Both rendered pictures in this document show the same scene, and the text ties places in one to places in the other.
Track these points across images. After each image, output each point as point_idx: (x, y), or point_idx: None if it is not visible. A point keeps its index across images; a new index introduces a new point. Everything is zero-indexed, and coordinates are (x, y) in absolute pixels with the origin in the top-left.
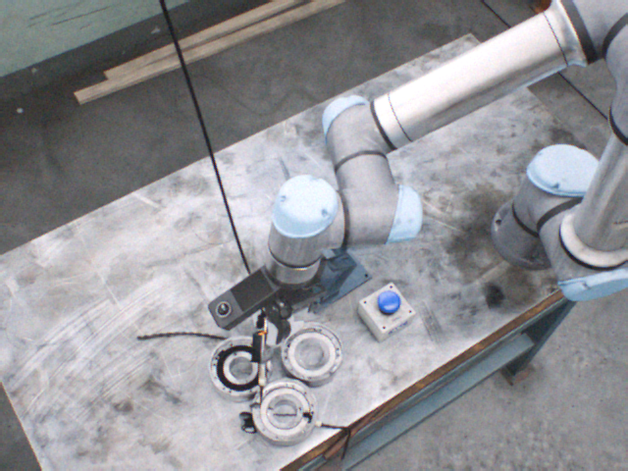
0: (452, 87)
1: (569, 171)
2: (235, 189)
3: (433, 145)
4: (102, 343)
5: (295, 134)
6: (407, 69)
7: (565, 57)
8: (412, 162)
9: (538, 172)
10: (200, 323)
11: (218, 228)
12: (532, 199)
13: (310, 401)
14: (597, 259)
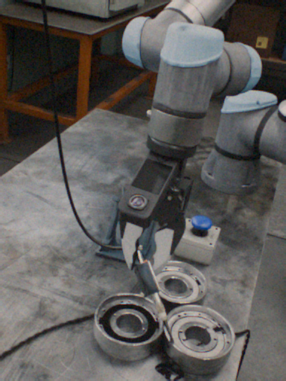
0: None
1: (255, 96)
2: (4, 218)
3: (128, 157)
4: None
5: (26, 175)
6: (74, 129)
7: None
8: (124, 167)
9: (239, 101)
10: (53, 317)
11: (10, 246)
12: (241, 125)
13: (209, 318)
14: None
